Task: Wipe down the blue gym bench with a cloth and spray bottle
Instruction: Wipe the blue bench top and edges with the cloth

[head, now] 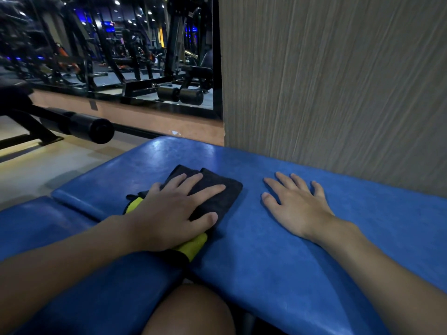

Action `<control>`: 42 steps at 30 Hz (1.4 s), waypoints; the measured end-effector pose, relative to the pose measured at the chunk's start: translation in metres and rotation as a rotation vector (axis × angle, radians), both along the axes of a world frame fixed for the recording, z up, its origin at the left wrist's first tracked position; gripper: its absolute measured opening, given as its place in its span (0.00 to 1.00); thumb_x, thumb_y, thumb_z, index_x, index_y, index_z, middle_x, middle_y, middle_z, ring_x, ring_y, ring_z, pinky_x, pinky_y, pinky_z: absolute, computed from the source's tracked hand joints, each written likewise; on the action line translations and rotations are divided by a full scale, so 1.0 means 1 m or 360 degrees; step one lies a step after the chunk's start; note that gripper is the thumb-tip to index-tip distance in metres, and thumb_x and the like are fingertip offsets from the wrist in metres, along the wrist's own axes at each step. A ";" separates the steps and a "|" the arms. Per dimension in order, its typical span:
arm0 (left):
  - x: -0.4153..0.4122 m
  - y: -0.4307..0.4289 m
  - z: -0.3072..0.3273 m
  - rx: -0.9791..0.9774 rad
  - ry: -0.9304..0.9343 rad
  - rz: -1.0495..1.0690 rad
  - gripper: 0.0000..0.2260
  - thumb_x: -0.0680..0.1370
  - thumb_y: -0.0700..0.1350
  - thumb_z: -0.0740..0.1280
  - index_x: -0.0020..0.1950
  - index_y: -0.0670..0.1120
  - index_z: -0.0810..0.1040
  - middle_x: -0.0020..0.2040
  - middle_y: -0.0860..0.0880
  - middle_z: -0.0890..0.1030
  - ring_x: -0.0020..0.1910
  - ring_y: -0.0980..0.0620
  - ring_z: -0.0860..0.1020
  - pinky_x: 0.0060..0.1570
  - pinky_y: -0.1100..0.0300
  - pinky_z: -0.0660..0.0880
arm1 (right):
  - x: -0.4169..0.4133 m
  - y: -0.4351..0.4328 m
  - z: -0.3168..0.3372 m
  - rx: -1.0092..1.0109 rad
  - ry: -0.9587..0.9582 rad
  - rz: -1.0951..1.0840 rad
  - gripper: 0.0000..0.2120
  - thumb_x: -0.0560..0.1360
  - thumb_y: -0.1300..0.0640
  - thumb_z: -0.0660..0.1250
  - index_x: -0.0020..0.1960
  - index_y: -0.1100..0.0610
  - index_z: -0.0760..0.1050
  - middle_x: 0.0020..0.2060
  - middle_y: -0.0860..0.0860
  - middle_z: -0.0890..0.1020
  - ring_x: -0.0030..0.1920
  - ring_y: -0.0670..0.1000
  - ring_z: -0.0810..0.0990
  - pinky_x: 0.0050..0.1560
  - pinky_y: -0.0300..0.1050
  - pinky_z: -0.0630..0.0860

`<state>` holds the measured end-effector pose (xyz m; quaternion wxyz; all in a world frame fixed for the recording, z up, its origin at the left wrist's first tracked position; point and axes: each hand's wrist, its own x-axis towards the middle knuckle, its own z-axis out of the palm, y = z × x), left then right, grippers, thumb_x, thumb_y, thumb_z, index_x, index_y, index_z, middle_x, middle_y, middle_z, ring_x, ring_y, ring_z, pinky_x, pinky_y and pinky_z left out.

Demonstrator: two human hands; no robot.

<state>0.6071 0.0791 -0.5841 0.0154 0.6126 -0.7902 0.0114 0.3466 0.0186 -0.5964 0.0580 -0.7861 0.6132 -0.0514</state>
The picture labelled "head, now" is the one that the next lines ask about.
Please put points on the person's left hand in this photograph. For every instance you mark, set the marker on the person's left hand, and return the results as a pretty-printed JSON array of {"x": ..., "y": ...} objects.
[{"x": 164, "y": 223}]

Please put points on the person's right hand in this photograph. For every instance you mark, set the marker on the person's right hand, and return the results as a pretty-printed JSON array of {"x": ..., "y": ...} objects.
[{"x": 304, "y": 216}]

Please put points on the blue padded bench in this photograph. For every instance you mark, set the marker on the blue padded bench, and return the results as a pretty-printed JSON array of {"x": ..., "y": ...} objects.
[{"x": 244, "y": 240}]

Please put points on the grey and yellow cleaning cloth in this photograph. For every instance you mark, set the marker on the grey and yellow cleaning cloth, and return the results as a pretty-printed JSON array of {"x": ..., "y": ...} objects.
[{"x": 223, "y": 195}]

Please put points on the person's left forearm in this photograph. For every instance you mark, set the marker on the person's left forearm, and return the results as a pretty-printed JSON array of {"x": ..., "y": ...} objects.
[{"x": 63, "y": 261}]

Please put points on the person's right forearm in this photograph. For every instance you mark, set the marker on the person's right forearm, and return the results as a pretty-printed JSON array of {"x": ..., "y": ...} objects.
[{"x": 387, "y": 286}]

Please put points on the person's bare knee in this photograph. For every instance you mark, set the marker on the person's bare knee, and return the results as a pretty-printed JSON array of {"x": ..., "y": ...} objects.
[{"x": 188, "y": 314}]

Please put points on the black foam roller pad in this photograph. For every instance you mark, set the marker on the black foam roller pad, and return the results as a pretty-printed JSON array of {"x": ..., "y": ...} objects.
[{"x": 90, "y": 128}]

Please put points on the black gym equipment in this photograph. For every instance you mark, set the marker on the black gym equipment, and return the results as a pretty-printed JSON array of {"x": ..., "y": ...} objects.
[{"x": 104, "y": 66}]

